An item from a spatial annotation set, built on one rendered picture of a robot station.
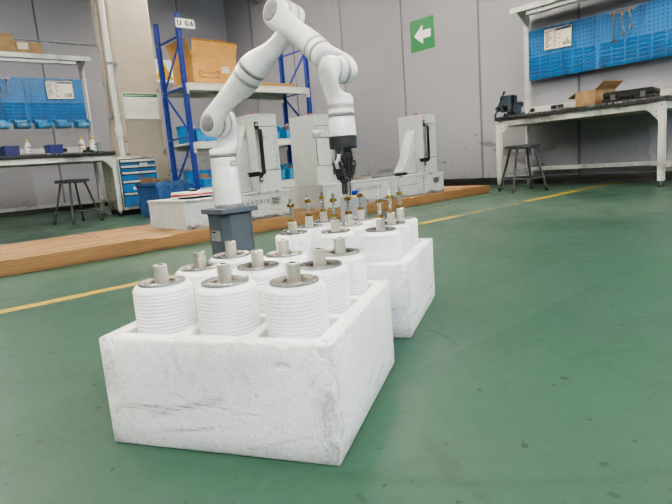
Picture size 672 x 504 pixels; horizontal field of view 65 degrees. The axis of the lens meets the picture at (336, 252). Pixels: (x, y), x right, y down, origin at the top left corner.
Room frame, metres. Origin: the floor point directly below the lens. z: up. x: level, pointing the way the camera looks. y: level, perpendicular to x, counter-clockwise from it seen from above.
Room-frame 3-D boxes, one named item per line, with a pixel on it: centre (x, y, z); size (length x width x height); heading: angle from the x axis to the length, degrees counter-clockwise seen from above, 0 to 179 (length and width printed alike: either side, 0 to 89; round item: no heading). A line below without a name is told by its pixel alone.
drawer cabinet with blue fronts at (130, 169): (6.70, 2.48, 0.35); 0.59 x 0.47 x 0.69; 41
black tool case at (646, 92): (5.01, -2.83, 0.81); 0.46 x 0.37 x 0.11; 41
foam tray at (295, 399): (0.93, 0.14, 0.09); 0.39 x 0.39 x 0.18; 72
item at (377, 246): (1.29, -0.11, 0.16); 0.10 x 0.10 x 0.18
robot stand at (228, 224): (1.84, 0.36, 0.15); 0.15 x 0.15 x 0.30; 41
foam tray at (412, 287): (1.44, -0.04, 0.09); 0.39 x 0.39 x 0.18; 70
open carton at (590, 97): (5.35, -2.66, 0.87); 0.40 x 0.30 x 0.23; 27
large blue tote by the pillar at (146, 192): (5.86, 1.84, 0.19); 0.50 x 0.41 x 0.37; 46
